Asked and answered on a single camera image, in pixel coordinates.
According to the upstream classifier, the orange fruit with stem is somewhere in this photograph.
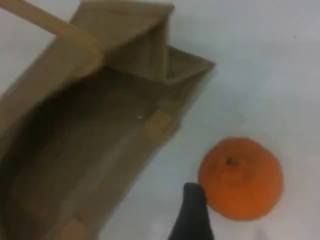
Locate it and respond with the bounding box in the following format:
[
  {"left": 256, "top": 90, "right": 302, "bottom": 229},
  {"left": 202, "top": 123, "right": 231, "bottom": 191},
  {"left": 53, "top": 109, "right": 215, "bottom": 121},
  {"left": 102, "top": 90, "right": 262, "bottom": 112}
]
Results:
[{"left": 197, "top": 136, "right": 285, "bottom": 222}]

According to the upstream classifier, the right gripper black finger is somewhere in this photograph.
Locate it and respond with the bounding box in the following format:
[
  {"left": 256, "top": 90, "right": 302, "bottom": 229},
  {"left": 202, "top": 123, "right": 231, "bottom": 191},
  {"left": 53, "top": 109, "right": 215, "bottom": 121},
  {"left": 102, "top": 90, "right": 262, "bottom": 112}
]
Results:
[{"left": 167, "top": 182, "right": 216, "bottom": 240}]

